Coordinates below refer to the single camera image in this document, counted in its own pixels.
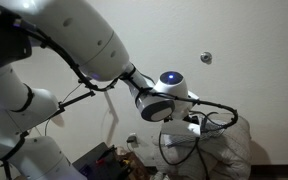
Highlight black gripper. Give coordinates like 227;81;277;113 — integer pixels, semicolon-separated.
189;115;204;125

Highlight black power cord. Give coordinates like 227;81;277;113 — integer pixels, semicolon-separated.
157;111;233;180

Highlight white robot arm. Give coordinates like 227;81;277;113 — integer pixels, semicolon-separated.
0;0;198;180

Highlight striped cloth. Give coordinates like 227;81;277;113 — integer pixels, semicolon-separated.
159;120;224;147

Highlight black case on floor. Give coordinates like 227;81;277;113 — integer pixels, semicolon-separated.
73;142;132;180

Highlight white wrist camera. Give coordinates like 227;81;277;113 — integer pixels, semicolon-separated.
161;120;201;137

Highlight black robot cable conduit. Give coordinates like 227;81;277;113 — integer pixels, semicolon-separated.
0;3;239;129

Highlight round metal wall fixture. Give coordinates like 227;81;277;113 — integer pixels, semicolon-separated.
200;52;212;64

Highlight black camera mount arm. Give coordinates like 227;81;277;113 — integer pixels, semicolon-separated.
47;91;95;119

